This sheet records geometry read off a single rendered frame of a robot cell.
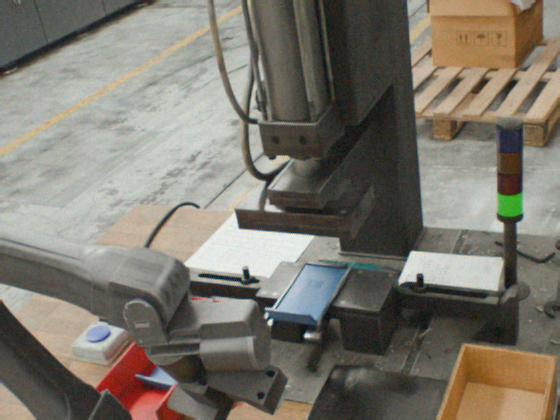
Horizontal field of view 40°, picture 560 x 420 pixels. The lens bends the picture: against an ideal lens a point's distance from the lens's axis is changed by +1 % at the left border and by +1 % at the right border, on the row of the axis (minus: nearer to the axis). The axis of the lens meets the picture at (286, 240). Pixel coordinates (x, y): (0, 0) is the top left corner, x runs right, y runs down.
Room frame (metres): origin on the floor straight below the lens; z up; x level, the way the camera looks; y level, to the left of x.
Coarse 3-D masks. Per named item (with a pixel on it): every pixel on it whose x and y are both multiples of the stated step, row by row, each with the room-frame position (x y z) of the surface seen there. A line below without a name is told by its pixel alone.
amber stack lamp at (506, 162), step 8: (496, 152) 0.99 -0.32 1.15; (504, 152) 0.97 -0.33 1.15; (512, 152) 0.97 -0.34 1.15; (520, 152) 0.97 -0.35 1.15; (496, 160) 0.99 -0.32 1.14; (504, 160) 0.97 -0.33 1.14; (512, 160) 0.97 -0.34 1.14; (520, 160) 0.97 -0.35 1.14; (496, 168) 0.99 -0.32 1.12; (504, 168) 0.97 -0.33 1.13; (512, 168) 0.97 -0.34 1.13; (520, 168) 0.97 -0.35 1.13
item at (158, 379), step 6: (156, 372) 0.93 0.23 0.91; (162, 372) 0.93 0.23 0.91; (138, 378) 0.90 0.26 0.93; (144, 378) 0.89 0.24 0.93; (150, 378) 0.89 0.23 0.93; (156, 378) 0.92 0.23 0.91; (162, 378) 0.91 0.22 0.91; (168, 378) 0.91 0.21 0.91; (144, 384) 0.91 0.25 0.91; (150, 384) 0.91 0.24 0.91; (156, 384) 0.89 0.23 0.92; (162, 384) 0.88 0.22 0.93; (168, 384) 0.87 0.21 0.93; (168, 390) 0.89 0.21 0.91
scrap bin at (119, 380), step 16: (128, 352) 0.93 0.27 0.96; (144, 352) 0.96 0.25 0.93; (112, 368) 0.90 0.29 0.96; (128, 368) 0.92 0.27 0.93; (144, 368) 0.95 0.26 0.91; (112, 384) 0.89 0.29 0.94; (128, 384) 0.91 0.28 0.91; (128, 400) 0.88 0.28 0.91; (144, 400) 0.88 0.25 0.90; (160, 400) 0.87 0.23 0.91; (144, 416) 0.84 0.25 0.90; (160, 416) 0.79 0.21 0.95; (176, 416) 0.82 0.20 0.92
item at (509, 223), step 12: (504, 120) 0.99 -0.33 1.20; (516, 120) 0.98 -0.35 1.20; (516, 216) 0.97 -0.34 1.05; (504, 228) 0.98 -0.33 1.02; (516, 228) 0.98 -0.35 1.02; (504, 240) 0.98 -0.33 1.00; (516, 240) 0.98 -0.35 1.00; (504, 252) 0.98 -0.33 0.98; (516, 252) 0.98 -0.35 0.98; (504, 264) 0.98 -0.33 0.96; (516, 264) 0.98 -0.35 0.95; (504, 276) 0.98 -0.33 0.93; (516, 276) 0.98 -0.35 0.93; (504, 288) 0.98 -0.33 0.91; (528, 288) 0.98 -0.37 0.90
